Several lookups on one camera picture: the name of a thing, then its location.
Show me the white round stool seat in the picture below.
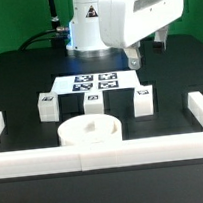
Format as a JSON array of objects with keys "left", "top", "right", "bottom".
[{"left": 57, "top": 114, "right": 122, "bottom": 146}]

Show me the white right fence bar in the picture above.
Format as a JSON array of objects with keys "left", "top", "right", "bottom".
[{"left": 187, "top": 91, "right": 203, "bottom": 127}]

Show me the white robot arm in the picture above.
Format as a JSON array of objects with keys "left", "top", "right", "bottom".
[{"left": 67, "top": 0, "right": 184, "bottom": 70}]

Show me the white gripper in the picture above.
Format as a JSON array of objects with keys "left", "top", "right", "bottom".
[{"left": 98, "top": 0, "right": 184, "bottom": 70}]

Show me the black cable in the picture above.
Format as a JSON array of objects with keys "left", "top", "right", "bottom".
[{"left": 17, "top": 28, "right": 68, "bottom": 51}]

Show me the white sheet with markers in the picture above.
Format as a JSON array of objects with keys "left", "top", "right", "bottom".
[{"left": 51, "top": 70, "right": 140, "bottom": 95}]

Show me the white front fence bar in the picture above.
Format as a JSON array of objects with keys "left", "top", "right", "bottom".
[{"left": 0, "top": 132, "right": 203, "bottom": 179}]

